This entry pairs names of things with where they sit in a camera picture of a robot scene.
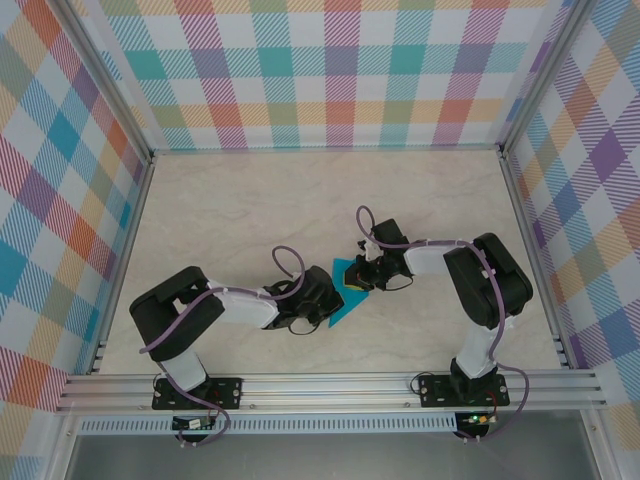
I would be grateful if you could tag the blue cloth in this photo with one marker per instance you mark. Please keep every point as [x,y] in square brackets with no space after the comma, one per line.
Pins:
[350,305]

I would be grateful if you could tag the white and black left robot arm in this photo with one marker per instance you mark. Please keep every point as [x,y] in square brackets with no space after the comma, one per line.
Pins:
[245,307]

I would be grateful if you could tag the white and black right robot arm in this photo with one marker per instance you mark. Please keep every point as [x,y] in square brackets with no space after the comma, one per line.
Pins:
[425,260]

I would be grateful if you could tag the grey metal shelf panel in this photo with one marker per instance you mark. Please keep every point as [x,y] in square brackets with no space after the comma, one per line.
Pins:
[325,460]

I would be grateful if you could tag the small circuit board with label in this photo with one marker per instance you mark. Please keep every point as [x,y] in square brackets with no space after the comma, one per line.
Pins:
[192,424]

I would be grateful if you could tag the small circuit board green light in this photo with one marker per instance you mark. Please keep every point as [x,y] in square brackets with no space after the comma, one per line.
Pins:
[477,419]

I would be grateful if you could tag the long aluminium mounting rail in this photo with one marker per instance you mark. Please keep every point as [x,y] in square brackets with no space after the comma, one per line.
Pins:
[325,392]

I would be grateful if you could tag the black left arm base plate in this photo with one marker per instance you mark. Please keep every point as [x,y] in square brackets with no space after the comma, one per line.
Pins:
[230,387]

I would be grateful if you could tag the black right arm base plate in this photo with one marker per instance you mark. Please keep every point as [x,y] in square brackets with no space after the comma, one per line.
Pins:
[430,387]

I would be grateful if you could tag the aluminium frame floor rail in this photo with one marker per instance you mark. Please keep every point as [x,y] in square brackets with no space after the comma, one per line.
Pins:
[124,260]
[531,260]

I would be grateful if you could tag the aluminium frame post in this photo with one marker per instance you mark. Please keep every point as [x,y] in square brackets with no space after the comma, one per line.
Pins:
[545,75]
[107,85]

